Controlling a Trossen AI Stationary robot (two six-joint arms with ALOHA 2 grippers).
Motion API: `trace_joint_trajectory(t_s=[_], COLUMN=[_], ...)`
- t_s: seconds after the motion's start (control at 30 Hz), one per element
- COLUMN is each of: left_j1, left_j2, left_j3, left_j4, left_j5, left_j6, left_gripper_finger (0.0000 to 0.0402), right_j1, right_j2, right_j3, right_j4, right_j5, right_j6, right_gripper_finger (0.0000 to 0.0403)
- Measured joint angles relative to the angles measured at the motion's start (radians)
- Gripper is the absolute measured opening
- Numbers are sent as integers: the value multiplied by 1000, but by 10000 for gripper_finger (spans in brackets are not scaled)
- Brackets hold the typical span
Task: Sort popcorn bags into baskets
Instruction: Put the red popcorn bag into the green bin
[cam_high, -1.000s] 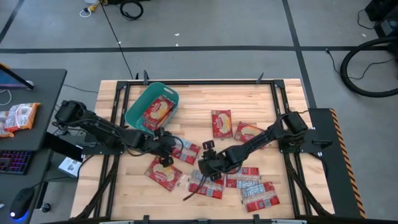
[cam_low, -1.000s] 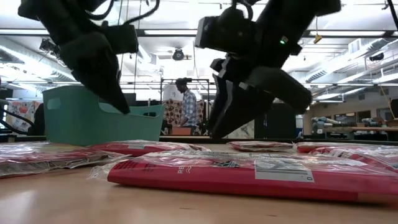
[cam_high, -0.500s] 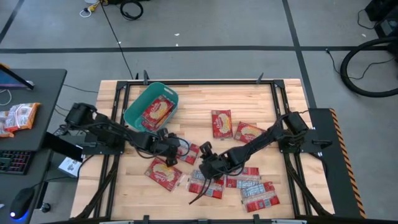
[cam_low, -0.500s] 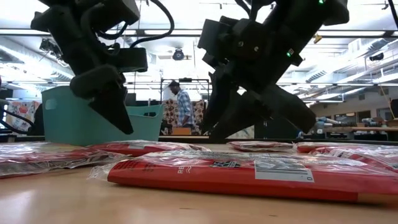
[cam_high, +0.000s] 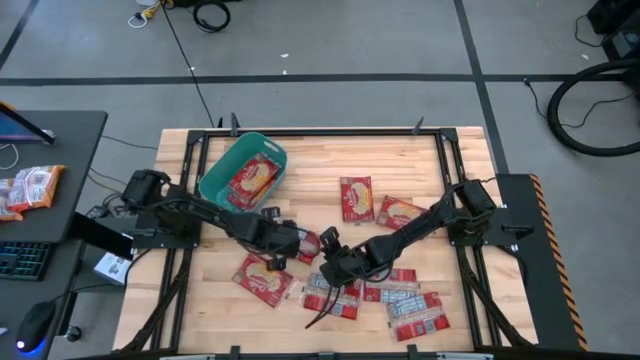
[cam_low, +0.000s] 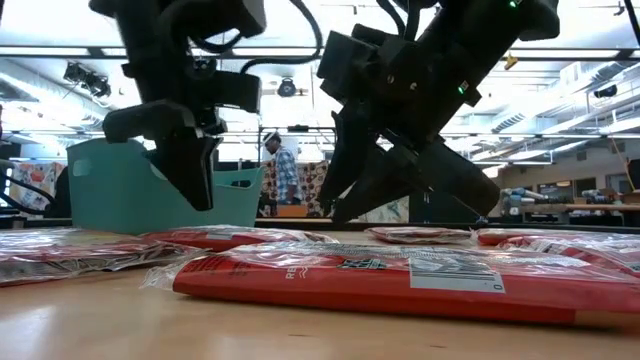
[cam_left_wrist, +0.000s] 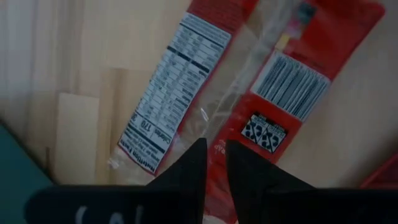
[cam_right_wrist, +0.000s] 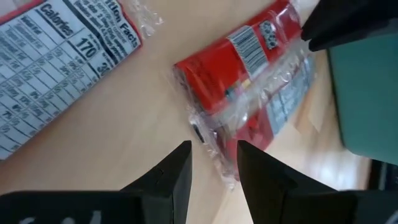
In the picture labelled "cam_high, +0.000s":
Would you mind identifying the orange white snack bag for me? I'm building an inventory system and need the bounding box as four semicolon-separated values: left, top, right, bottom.
0;177;25;222
6;164;67;214

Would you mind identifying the black floor equipment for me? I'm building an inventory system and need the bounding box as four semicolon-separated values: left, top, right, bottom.
585;0;640;62

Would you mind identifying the black rectangular box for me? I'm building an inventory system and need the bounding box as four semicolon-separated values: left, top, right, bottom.
68;211;135;260

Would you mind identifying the thin black floor cable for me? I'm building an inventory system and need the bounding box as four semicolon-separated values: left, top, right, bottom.
522;77;636;129

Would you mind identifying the black computer mouse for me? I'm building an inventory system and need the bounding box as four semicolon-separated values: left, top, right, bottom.
14;300;58;354

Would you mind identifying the black metal rig frame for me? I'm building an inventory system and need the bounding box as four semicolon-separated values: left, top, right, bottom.
113;113;539;360

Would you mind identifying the backlit black keyboard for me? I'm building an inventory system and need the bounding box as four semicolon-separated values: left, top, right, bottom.
0;241;53;282

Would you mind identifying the small white box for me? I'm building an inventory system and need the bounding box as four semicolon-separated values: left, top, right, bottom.
92;251;133;287

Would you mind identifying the black hazard-striped side panel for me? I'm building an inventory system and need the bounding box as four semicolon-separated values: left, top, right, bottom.
494;173;591;351

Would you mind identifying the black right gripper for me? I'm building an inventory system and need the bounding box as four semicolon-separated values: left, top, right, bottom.
319;226;379;290

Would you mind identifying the black dangling cable loop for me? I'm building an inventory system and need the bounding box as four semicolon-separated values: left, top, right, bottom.
304;284;344;330

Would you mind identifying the tilted monitor screen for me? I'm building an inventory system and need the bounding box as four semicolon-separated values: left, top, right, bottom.
0;101;56;146

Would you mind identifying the white yellow floor cable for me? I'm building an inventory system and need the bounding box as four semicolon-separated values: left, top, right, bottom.
126;0;169;30

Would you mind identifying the black desk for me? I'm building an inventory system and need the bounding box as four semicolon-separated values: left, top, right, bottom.
0;109;109;360

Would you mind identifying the long black floor cable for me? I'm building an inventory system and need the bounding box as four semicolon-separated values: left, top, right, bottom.
158;0;217;129

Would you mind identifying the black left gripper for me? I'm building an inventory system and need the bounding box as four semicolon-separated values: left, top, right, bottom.
239;206;307;272

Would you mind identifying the red Orville popcorn bag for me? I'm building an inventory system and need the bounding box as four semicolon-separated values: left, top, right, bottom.
293;228;322;267
228;153;282;202
226;179;277;212
340;175;376;224
231;252;297;309
362;268;420;305
385;291;452;344
301;272;363;321
375;195;427;232

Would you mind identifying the teal plastic basket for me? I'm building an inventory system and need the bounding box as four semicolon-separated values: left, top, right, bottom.
198;131;289;214

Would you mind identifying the large black hoop hose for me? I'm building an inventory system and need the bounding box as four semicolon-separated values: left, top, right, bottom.
546;58;640;158

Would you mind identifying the coiled black floor cable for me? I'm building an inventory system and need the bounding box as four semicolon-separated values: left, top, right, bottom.
192;0;233;34

